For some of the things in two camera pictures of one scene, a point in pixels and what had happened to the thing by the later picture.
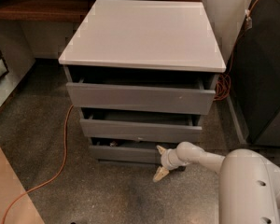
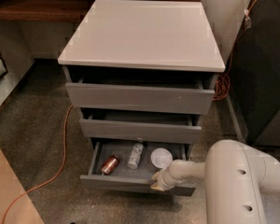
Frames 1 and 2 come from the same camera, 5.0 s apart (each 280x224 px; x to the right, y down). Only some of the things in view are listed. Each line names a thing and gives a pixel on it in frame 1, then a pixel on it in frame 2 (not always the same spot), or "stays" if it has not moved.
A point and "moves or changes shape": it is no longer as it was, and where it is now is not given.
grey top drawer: [147, 98] stays
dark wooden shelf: [57, 6] stays
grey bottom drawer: [110, 154] moves or changes shape
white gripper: [167, 159] to [165, 177]
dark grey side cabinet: [258, 69] stays
